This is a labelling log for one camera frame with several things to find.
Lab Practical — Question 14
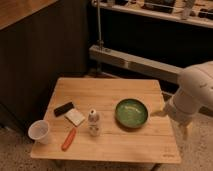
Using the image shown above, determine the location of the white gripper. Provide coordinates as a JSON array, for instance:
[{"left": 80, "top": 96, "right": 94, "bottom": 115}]
[{"left": 150, "top": 99, "right": 195, "bottom": 140}]

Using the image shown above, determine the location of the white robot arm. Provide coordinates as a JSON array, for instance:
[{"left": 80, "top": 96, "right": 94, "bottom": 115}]
[{"left": 152, "top": 61, "right": 213, "bottom": 140}]

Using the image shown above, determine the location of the green ceramic bowl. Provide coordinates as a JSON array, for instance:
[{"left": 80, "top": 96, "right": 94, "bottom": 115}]
[{"left": 115, "top": 99, "right": 148, "bottom": 129}]

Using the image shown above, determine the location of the wooden folding table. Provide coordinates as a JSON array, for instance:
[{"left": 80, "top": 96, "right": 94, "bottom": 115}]
[{"left": 31, "top": 78, "right": 181, "bottom": 164}]

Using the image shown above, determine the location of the clear plastic water bottle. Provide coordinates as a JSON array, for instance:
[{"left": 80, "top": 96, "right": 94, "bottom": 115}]
[{"left": 88, "top": 109, "right": 100, "bottom": 136}]

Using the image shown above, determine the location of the metal shelf rack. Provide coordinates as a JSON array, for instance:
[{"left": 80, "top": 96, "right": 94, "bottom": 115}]
[{"left": 88, "top": 0, "right": 213, "bottom": 118}]

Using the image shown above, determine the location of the white square sponge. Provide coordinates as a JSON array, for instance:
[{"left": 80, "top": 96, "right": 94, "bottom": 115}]
[{"left": 65, "top": 109, "right": 85, "bottom": 126}]

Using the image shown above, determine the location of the black rectangular block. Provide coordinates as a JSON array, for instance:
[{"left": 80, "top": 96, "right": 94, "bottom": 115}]
[{"left": 54, "top": 102, "right": 74, "bottom": 117}]

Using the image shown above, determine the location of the translucent plastic cup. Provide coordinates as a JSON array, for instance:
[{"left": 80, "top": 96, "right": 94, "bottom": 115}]
[{"left": 28, "top": 120, "right": 52, "bottom": 144}]

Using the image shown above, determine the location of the dark wooden cabinet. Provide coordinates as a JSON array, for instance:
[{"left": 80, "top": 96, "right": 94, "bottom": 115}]
[{"left": 0, "top": 0, "right": 88, "bottom": 133}]

